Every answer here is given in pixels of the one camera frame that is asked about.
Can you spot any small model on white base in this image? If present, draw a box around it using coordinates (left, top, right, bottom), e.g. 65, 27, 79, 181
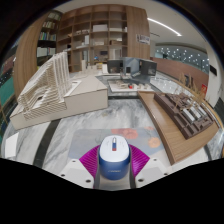
108, 79, 155, 94

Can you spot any grey box architectural model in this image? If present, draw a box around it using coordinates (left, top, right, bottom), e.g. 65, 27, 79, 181
107, 57, 158, 83

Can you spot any group of ceiling spotlights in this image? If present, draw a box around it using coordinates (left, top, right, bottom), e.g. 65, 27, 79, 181
154, 44, 206, 64

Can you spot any white wall sign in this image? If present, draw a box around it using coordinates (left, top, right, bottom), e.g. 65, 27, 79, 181
135, 33, 151, 45

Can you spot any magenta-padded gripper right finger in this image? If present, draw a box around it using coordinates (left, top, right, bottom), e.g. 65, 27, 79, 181
128, 144, 169, 189

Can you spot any long ceiling light strip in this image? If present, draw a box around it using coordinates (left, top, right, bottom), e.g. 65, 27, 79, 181
147, 17, 183, 38

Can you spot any brown architectural model on board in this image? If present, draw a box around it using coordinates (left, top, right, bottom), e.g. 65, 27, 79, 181
137, 89, 221, 166

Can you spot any dark bookshelf unit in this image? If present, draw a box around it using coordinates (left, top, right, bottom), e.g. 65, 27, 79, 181
35, 11, 63, 67

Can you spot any blue and white computer mouse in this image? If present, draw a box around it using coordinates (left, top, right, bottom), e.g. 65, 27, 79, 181
98, 135, 131, 181

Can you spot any white architectural building model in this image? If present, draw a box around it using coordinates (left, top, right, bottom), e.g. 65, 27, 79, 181
9, 50, 110, 131

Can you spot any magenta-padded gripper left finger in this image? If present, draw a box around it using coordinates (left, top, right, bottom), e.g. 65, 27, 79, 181
58, 144, 102, 190

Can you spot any wooden shelf unit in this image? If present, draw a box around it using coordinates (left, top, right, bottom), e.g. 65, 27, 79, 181
55, 3, 129, 73

